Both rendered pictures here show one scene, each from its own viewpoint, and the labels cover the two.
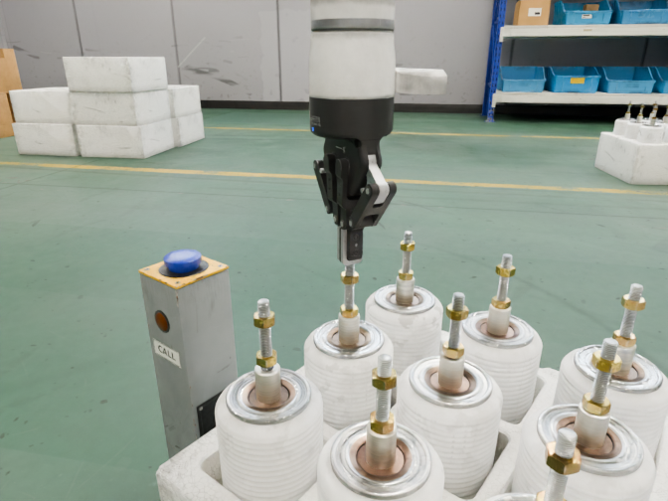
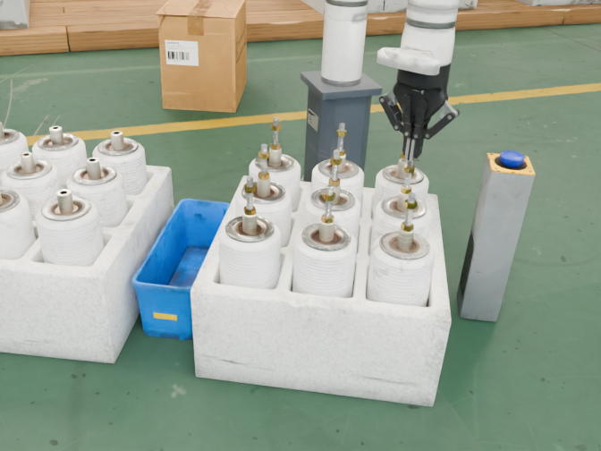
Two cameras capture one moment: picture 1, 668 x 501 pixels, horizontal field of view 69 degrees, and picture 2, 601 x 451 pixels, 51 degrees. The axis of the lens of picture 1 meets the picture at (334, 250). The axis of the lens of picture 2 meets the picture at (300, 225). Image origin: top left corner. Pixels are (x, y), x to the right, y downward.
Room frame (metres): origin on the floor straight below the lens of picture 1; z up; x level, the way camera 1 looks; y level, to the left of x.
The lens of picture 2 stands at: (1.14, -0.64, 0.77)
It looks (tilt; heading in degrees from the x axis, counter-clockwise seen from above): 32 degrees down; 148
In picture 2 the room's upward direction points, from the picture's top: 3 degrees clockwise
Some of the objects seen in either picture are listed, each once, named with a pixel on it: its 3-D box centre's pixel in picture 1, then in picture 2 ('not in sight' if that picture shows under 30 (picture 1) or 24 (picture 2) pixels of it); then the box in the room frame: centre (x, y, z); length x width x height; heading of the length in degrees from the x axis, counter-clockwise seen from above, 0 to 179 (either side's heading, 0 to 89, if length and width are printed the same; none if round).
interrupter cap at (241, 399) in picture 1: (268, 395); (402, 174); (0.36, 0.06, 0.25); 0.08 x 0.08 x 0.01
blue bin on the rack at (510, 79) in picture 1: (519, 79); not in sight; (4.74, -1.71, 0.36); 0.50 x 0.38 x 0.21; 169
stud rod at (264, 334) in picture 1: (265, 340); not in sight; (0.36, 0.06, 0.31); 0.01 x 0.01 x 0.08
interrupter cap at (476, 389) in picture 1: (449, 381); (333, 199); (0.38, -0.11, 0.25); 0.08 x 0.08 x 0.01
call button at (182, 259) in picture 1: (183, 262); (511, 159); (0.50, 0.17, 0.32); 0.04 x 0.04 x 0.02
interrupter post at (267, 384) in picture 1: (267, 383); (403, 168); (0.36, 0.06, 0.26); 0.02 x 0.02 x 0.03
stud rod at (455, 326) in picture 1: (454, 332); (334, 172); (0.38, -0.11, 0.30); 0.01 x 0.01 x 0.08
